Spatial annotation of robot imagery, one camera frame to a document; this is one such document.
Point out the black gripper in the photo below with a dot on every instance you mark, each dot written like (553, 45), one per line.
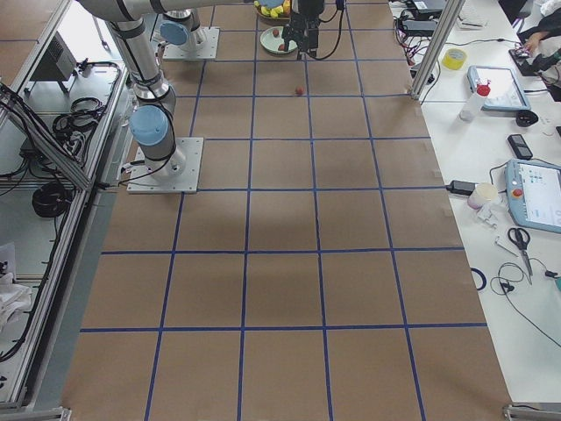
(309, 10)

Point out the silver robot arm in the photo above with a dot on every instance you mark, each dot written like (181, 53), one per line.
(152, 123)

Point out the light green plate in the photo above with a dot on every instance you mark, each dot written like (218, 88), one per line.
(271, 43)

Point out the wicker fruit basket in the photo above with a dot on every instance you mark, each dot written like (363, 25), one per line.
(274, 13)

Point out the yellow tape roll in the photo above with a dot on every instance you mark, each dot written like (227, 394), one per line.
(454, 58)

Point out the red capped plastic bottle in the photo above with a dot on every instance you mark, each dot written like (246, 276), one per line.
(476, 101)

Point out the upper teach pendant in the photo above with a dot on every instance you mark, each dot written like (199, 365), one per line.
(506, 93)

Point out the teach pendant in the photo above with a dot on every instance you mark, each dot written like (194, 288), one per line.
(506, 93)
(533, 194)

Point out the black power adapter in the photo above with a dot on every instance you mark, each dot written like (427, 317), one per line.
(462, 188)

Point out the white paper cup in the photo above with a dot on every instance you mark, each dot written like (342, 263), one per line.
(483, 193)

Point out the grey control box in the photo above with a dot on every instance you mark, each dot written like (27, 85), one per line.
(57, 64)

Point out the black phone remote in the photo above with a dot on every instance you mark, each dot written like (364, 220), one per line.
(520, 147)

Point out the lower teach pendant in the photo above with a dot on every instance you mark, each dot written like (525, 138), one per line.
(533, 194)

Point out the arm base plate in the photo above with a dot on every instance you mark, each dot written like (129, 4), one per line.
(184, 45)
(180, 174)

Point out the aluminium frame post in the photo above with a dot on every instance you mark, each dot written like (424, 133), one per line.
(440, 35)

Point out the black handled scissors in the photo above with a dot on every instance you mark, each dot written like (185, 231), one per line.
(521, 238)

